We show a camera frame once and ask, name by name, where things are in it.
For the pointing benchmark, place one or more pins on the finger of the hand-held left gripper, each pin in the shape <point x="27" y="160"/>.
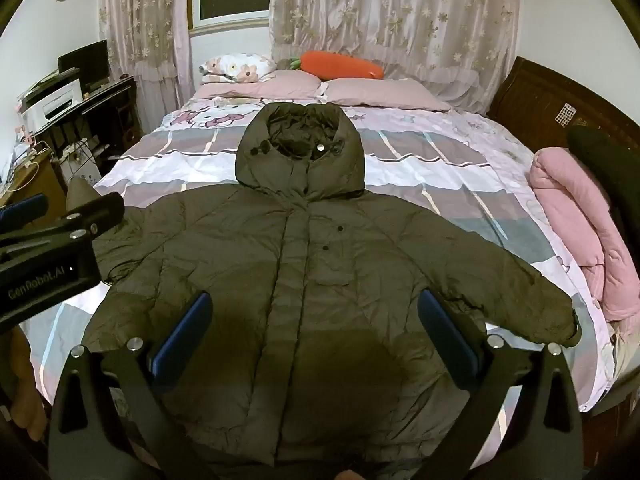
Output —
<point x="75" y="225"/>
<point x="25" y="212"/>

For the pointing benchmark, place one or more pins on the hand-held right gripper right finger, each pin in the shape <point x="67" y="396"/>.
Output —
<point x="447" y="332"/>

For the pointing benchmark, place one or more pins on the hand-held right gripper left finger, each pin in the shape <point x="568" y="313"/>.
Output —
<point x="186" y="332"/>

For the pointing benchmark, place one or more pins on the olive hooded puffer jacket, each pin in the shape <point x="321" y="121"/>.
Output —
<point x="325" y="285"/>

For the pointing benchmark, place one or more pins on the person's left forearm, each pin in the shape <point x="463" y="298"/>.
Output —
<point x="27" y="385"/>

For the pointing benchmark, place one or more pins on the brown wooden cabinet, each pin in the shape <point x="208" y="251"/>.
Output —
<point x="35" y="180"/>

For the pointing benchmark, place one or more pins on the white printer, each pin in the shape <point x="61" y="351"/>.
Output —
<point x="60" y="101"/>

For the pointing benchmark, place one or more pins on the black desk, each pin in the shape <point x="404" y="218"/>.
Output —
<point x="110" y="110"/>

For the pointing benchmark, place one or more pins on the black computer monitor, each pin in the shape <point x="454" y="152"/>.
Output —
<point x="85" y="60"/>

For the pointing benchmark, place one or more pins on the bed with striped duvet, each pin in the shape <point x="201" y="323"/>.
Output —
<point x="425" y="160"/>

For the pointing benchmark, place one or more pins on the folded pink quilt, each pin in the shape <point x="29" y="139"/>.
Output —
<point x="575" y="210"/>

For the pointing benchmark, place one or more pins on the white floral pillow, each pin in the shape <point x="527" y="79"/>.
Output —
<point x="235" y="67"/>

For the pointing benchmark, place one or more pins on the pink pillow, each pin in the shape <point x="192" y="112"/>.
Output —
<point x="280" y="85"/>
<point x="380" y="93"/>

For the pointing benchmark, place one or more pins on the white sticker sheet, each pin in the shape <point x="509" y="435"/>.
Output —
<point x="565" y="113"/>

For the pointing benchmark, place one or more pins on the dark wooden bed board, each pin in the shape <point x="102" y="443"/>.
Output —
<point x="530" y="95"/>

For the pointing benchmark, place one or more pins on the orange carrot plush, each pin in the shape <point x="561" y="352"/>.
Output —
<point x="340" y="65"/>

